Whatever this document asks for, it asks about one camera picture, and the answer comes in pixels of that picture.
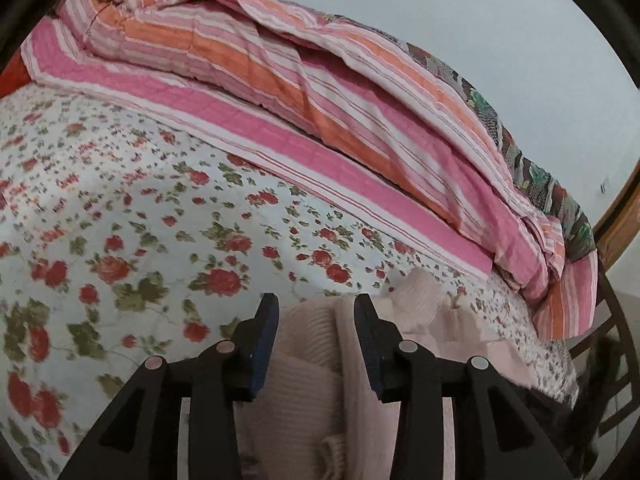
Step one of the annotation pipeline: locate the red pillow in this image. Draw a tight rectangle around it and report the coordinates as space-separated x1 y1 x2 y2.
0 51 32 99

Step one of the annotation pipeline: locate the orange wooden door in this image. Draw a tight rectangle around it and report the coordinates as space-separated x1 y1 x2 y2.
594 162 640 271

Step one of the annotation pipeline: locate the floral bed sheet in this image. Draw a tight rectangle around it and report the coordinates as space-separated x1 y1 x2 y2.
1 84 577 479

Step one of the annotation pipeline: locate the dark wooden footboard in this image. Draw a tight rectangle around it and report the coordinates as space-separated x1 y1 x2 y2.
569 263 637 461

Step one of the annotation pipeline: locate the pink knit sweater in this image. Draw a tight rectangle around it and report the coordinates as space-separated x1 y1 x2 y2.
240 269 534 479

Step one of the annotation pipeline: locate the pink striped quilt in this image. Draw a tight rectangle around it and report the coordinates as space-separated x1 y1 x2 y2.
21 0 598 340

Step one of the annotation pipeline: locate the white wall switch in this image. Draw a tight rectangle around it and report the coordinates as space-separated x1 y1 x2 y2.
600 177 610 195

